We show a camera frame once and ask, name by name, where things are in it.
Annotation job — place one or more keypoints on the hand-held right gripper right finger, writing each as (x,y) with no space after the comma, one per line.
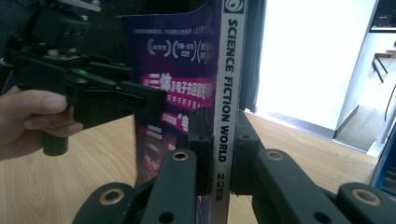
(244,161)

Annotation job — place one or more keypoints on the monitor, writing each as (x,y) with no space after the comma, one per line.
(386,15)

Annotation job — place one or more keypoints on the blue mesh file rack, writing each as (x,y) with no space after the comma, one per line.
(386,168)

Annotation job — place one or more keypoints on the purple cover book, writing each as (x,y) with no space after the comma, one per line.
(229,93)

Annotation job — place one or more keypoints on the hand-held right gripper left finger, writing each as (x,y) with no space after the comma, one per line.
(202,146)

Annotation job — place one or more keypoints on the black stool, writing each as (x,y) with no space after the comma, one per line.
(379,63)

